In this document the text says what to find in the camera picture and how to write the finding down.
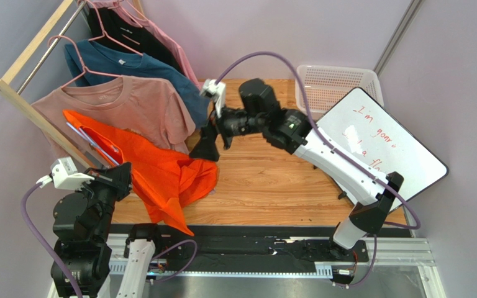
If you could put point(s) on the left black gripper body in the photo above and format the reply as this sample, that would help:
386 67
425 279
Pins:
105 187

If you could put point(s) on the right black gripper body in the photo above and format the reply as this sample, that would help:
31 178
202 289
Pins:
220 126

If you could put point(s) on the orange t-shirt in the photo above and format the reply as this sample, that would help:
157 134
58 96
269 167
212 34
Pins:
165 180

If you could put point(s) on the light blue wire hanger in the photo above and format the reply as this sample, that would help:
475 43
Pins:
90 140

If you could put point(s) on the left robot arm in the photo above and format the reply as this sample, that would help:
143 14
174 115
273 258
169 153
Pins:
82 223

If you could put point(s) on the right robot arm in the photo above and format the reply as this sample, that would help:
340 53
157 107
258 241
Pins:
291 131

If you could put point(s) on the mauve pixel-print t-shirt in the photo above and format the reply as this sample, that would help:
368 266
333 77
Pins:
151 107

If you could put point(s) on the pink hanger on blue shirt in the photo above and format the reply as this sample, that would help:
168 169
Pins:
91 63

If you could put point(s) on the blue t-shirt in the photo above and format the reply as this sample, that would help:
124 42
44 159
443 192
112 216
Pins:
147 70

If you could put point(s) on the black t-shirt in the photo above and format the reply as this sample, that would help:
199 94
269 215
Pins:
113 32

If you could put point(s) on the pink t-shirt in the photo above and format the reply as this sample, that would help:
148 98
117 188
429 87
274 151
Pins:
132 16

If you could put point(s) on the white plastic basket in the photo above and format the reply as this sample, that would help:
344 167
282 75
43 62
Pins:
326 85

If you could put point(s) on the whiteboard with red writing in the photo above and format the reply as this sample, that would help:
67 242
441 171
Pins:
364 128

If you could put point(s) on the metal rack rod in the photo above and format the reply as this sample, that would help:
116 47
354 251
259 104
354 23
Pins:
51 46

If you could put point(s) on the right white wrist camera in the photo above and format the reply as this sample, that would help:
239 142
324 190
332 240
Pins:
215 91

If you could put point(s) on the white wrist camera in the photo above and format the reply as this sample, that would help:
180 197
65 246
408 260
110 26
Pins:
215 91
65 176

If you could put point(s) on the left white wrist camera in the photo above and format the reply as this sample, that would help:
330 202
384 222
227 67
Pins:
65 176

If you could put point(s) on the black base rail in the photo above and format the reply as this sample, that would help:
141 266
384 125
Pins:
254 249

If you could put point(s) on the wooden clothes rack frame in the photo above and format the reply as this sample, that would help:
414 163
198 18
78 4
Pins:
7 92

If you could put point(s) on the aluminium mounting frame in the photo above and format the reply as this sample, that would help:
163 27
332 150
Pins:
394 250

